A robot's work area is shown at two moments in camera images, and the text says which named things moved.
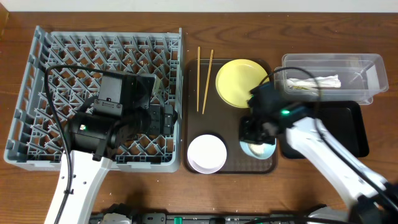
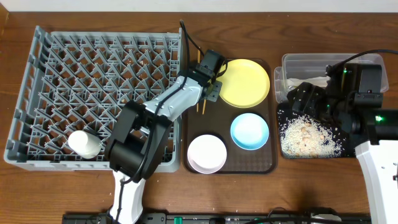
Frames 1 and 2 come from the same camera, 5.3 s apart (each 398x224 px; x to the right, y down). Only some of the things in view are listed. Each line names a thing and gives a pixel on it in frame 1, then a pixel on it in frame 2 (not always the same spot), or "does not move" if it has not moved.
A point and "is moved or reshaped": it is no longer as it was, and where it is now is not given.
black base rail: [201, 218] does not move
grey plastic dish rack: [35, 141] does not move
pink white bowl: [206, 154] does not move
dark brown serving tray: [206, 112] does not move
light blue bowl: [260, 151] is moved or reshaped
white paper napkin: [326, 81] does not move
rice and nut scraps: [258, 149] is moved or reshaped
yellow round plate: [235, 79] does not move
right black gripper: [247, 134] -> [306, 99]
